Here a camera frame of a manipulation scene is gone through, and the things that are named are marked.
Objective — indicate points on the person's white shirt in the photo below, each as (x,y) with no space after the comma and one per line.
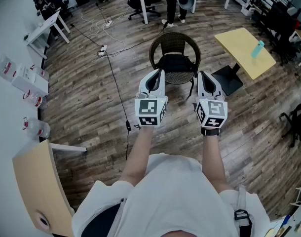
(172,196)

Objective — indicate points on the yellow table with black base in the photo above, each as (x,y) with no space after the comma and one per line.
(239,46)

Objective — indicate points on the white power strip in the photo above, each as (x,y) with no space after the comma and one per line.
(102,50)
(108,23)

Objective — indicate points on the light wooden desk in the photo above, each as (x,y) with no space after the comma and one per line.
(39,181)

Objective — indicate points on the black wrist watch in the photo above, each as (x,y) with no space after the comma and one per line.
(210,131)

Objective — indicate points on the white desk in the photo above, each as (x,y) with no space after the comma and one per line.
(45,27)

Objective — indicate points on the black office chairs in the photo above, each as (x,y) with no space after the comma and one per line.
(281,21)

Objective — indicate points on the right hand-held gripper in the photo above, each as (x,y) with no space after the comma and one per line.
(215,107)

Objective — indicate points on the white storage box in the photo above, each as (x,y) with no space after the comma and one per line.
(248,11)

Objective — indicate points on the black power adapter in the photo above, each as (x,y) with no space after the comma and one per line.
(128,126)

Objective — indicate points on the large clear water jug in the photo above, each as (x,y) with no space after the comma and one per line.
(6,68)

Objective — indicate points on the person's left forearm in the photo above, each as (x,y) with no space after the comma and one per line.
(139,154)

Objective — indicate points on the clear bottle with red label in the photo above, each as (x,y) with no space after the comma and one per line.
(33,99)
(40,71)
(38,127)

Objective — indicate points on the white cardboard box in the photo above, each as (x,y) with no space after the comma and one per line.
(29,81)

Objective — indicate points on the person's right forearm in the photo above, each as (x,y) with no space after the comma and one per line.
(213,162)

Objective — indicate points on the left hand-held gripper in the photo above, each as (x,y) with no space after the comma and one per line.
(148,107)

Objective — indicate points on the brown wicker chair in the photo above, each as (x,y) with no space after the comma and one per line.
(175,42)

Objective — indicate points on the black backpack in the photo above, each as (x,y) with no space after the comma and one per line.
(175,63)

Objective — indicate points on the teal bottle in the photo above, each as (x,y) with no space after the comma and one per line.
(257,49)

